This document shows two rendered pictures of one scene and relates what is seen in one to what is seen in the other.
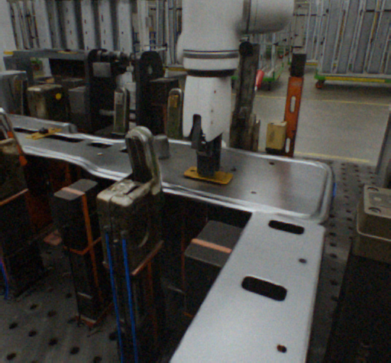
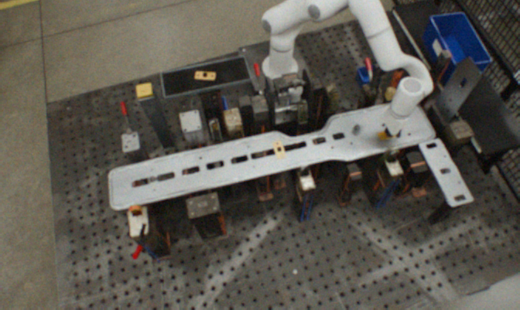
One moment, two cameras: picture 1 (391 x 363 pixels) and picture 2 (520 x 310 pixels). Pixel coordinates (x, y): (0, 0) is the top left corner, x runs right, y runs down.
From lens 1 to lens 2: 1.53 m
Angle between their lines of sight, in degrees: 44
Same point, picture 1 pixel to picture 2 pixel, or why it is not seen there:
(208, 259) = (422, 169)
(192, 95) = (401, 125)
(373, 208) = (457, 134)
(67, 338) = (347, 212)
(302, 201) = (425, 129)
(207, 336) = (447, 189)
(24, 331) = (330, 222)
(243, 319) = (449, 182)
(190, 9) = (406, 107)
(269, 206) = (419, 139)
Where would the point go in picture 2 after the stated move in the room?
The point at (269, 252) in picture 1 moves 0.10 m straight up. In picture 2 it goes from (436, 158) to (446, 147)
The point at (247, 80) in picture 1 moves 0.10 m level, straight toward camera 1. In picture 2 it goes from (377, 78) to (393, 94)
